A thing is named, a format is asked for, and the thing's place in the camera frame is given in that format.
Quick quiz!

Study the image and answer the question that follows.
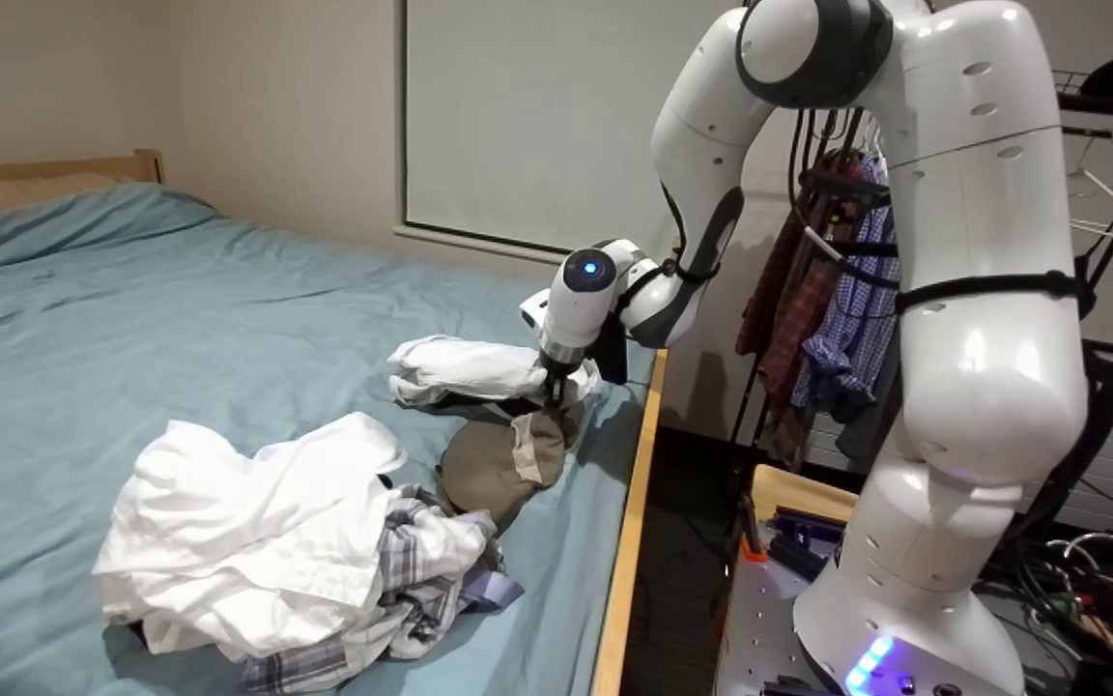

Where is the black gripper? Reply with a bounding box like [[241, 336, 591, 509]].
[[542, 357, 577, 393]]

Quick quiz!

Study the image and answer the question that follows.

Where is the wooden bed frame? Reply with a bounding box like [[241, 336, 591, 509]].
[[0, 147, 671, 696]]

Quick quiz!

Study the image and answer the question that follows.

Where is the wooden box crate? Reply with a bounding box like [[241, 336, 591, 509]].
[[744, 464, 859, 550]]

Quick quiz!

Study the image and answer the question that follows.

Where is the blue hanging shirt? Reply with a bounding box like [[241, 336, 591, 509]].
[[792, 159, 896, 420]]

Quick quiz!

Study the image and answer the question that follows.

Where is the plaid checkered shirt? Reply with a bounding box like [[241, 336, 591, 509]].
[[243, 486, 523, 696]]

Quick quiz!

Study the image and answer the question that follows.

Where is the blue bed sheet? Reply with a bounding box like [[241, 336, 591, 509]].
[[0, 184, 647, 696]]

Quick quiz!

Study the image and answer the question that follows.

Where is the tangled cables pile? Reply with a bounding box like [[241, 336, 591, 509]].
[[984, 518, 1113, 679]]

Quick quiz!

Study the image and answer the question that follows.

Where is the olive grey garment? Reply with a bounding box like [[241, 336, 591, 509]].
[[433, 411, 568, 531]]

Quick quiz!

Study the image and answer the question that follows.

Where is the white garment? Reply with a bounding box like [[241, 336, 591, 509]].
[[386, 332, 603, 407]]

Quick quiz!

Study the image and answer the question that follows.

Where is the red plaid hanging shirt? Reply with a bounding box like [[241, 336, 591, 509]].
[[734, 184, 867, 407]]

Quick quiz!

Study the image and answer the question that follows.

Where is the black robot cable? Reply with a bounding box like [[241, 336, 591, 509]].
[[610, 107, 841, 321]]

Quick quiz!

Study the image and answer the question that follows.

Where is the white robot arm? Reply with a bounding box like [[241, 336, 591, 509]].
[[523, 0, 1087, 696]]

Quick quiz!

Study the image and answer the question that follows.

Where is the large white crumpled shirt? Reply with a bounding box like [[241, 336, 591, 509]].
[[94, 412, 407, 658]]

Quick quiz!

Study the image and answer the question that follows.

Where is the black clothes rack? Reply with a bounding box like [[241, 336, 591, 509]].
[[724, 62, 1113, 546]]

